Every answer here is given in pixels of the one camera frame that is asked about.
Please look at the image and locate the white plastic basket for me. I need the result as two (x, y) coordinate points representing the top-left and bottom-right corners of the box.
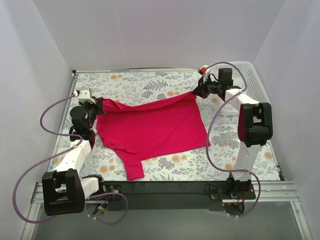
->
(211, 61), (271, 103)

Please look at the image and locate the magenta t shirt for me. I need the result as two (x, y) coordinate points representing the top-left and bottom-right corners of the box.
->
(96, 92), (207, 182)

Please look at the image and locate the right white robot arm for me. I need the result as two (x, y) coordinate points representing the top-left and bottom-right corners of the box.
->
(192, 65), (273, 199)

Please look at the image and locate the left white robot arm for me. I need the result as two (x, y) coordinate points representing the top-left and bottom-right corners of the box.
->
(42, 96), (107, 216)

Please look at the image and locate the floral patterned table mat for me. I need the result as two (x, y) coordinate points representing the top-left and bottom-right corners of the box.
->
(49, 70), (280, 182)

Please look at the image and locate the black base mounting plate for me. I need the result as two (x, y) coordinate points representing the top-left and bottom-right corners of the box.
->
(97, 181), (258, 211)

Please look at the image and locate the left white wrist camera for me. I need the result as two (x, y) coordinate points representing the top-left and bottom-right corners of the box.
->
(72, 87), (96, 104)

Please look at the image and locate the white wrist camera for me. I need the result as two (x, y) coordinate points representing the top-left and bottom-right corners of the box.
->
(72, 87), (96, 104)
(198, 65), (215, 84)

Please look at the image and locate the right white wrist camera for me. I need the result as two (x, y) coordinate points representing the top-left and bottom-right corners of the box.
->
(198, 65), (215, 84)

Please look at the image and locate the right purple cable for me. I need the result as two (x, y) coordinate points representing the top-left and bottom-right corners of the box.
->
(205, 61), (262, 218)

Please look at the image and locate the purple cable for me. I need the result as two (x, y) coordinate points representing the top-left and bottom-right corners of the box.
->
(205, 61), (262, 218)
(12, 95), (129, 225)

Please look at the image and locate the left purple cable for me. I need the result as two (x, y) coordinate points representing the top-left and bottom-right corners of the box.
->
(12, 95), (129, 225)

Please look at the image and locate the aluminium frame rail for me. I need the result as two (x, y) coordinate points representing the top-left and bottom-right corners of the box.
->
(22, 181), (312, 240)

